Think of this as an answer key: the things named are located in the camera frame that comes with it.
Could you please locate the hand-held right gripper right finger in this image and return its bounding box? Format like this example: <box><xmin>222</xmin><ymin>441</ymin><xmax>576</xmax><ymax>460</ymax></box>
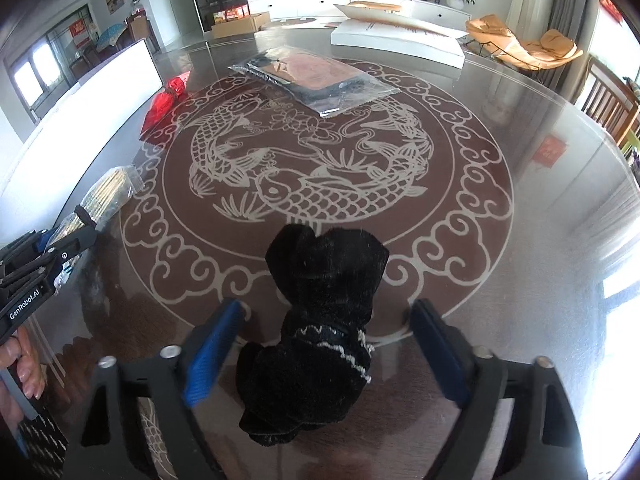
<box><xmin>410</xmin><ymin>299</ymin><xmax>588</xmax><ymax>480</ymax></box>

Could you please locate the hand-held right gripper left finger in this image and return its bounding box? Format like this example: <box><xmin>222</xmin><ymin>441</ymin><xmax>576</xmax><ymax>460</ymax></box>
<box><xmin>65</xmin><ymin>299</ymin><xmax>247</xmax><ymax>480</ymax></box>

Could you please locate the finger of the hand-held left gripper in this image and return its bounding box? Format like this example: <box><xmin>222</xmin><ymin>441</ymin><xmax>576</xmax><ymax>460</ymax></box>
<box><xmin>45</xmin><ymin>225</ymin><xmax>100</xmax><ymax>286</ymax></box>
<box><xmin>30</xmin><ymin>204</ymin><xmax>97</xmax><ymax>251</ymax></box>

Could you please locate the gold packet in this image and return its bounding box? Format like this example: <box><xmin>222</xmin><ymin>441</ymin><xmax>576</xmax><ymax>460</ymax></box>
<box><xmin>50</xmin><ymin>166</ymin><xmax>143</xmax><ymax>291</ymax></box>

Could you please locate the person's left hand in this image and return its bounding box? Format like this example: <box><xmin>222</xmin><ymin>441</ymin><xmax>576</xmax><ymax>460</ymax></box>
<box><xmin>4</xmin><ymin>329</ymin><xmax>49</xmax><ymax>402</ymax></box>

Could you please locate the red plastic bag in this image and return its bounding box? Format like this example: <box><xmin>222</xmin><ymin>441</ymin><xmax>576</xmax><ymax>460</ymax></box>
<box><xmin>141</xmin><ymin>71</ymin><xmax>192</xmax><ymax>136</ymax></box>

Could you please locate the round fish pattern table mat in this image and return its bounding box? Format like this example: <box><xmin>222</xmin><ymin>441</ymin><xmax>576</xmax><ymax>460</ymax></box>
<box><xmin>120</xmin><ymin>57</ymin><xmax>516</xmax><ymax>356</ymax></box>

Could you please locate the table with blue cloth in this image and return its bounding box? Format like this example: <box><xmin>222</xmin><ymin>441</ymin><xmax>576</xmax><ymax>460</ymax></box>
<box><xmin>95</xmin><ymin>22</ymin><xmax>128</xmax><ymax>51</ymax></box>

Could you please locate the cardboard box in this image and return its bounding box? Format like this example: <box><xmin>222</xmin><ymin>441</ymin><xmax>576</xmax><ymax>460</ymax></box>
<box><xmin>210</xmin><ymin>5</ymin><xmax>271</xmax><ymax>38</ymax></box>

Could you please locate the clear plastic package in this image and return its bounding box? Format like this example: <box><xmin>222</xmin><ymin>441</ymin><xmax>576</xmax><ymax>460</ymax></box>
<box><xmin>229</xmin><ymin>46</ymin><xmax>400</xmax><ymax>120</ymax></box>

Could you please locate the white television cabinet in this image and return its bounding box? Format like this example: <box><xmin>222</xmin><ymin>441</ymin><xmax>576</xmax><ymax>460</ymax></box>
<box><xmin>248</xmin><ymin>0</ymin><xmax>472</xmax><ymax>28</ymax></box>

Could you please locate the wooden dining chair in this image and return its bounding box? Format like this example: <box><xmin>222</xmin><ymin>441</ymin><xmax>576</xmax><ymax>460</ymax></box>
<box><xmin>575</xmin><ymin>55</ymin><xmax>640</xmax><ymax>161</ymax></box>

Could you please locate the white flat box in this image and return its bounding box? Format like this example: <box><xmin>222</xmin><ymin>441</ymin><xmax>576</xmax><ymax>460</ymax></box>
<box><xmin>330</xmin><ymin>4</ymin><xmax>466</xmax><ymax>68</ymax></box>

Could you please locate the orange lounge chair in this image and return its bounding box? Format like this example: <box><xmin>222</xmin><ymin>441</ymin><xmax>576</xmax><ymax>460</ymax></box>
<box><xmin>466</xmin><ymin>14</ymin><xmax>583</xmax><ymax>73</ymax></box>

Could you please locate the wooden stool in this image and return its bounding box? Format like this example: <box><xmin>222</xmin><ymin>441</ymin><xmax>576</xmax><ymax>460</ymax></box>
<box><xmin>348</xmin><ymin>0</ymin><xmax>404</xmax><ymax>12</ymax></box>

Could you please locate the grey curtain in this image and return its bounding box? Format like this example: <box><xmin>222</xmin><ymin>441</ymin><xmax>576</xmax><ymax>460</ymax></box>
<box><xmin>542</xmin><ymin>0</ymin><xmax>601</xmax><ymax>101</ymax></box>

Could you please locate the red wall decoration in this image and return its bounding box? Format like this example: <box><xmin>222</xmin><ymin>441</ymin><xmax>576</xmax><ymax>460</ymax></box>
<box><xmin>599</xmin><ymin>0</ymin><xmax>626</xmax><ymax>26</ymax></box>

